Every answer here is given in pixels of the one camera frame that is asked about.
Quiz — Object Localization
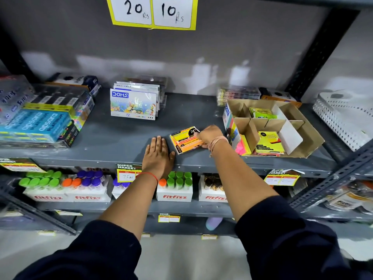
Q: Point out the person's left hand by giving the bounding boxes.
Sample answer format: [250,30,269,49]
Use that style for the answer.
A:
[142,136,176,179]

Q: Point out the person's right hand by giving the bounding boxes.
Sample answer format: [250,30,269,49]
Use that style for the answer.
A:
[195,125,225,149]

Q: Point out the orange yellow sticky note packet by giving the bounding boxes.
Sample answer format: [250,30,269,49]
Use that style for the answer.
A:
[170,126,204,155]

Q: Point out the person's left forearm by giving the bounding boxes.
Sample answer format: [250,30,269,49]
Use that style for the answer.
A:
[98,173,159,241]

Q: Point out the person's right forearm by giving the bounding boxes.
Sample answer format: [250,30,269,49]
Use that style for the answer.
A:
[209,138,279,222]

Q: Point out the cluster of small green capped bottles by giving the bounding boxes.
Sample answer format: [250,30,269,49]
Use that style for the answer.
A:
[167,171,193,190]

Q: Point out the yellow green shelf price label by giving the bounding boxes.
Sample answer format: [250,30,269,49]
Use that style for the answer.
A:
[116,163,143,183]
[0,157,46,173]
[264,169,305,186]

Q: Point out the grey metal shelving rack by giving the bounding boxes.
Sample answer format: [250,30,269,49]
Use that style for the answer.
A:
[0,0,373,240]

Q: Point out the multicolour sticky note pack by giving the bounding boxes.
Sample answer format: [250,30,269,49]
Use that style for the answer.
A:
[223,104,242,150]

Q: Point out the white red print display box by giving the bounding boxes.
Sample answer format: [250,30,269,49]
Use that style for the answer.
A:
[23,184,71,202]
[68,175,113,203]
[112,178,132,199]
[156,180,193,203]
[198,175,228,203]

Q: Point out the neon pink sticky notes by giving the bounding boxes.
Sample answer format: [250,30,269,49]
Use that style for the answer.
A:
[235,135,252,156]

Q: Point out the stack of white crayon boxes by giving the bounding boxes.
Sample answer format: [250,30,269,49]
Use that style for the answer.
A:
[110,81,161,121]

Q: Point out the group of brown capped bottles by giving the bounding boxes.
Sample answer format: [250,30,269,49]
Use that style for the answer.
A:
[204,173,225,192]

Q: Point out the clear pack of colour pencils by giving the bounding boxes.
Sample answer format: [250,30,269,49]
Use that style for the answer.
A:
[216,86,261,107]

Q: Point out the group of purple capped bottles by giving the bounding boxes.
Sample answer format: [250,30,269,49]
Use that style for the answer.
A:
[77,170,105,188]

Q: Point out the green sticky note pack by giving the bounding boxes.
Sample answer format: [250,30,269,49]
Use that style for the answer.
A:
[248,107,278,120]

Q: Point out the yellow black sticky note pack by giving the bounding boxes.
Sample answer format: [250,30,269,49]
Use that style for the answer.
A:
[255,131,285,154]

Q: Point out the pale purple bottle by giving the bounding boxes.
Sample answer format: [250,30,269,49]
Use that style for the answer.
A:
[205,217,223,231]

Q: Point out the black neon pencil box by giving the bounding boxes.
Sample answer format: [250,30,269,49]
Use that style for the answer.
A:
[55,122,80,148]

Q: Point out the black orange flat box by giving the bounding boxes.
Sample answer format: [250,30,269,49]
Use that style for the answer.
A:
[259,87,302,108]

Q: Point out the white cardboard divider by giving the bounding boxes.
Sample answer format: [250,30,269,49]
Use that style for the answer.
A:
[272,104,304,155]

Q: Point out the black white orange box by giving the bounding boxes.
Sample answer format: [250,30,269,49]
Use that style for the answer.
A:
[45,73,101,97]

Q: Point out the wrapped black yellow pencil boxes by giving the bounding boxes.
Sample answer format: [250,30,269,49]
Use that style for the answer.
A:
[24,84,95,130]

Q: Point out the open cardboard display box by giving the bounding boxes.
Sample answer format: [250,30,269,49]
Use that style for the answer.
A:
[223,99,325,158]

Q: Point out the group of green capped bottles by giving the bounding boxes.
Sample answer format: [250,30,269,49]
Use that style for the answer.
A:
[19,170,63,190]

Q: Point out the stack of blue pencil boxes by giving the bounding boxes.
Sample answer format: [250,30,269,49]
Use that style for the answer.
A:
[0,109,72,143]

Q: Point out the person's dark blue left sleeve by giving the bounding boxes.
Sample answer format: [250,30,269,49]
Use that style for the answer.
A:
[13,220,142,280]

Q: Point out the person's dark blue sleeve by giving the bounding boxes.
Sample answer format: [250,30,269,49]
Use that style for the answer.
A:
[234,195,373,280]
[13,220,142,280]

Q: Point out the yellow bordered white price sign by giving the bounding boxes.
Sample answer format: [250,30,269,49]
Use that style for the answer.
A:
[106,0,199,31]

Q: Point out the grey slotted metal side rack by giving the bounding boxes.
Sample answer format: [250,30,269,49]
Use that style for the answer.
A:
[288,139,373,222]

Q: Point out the person's dark blue right sleeve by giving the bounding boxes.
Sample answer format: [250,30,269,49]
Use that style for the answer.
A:
[234,195,373,280]

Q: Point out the clear wrapped pencil bundle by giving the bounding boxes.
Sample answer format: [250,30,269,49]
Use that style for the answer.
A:
[0,74,35,126]

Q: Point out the white perforated plastic basket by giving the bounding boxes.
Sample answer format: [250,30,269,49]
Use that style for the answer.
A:
[312,91,373,152]

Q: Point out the pale thread bracelet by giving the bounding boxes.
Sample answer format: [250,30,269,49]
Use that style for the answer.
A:
[208,136,230,157]

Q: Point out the red thread bracelet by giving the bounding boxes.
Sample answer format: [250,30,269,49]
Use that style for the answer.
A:
[136,171,159,184]

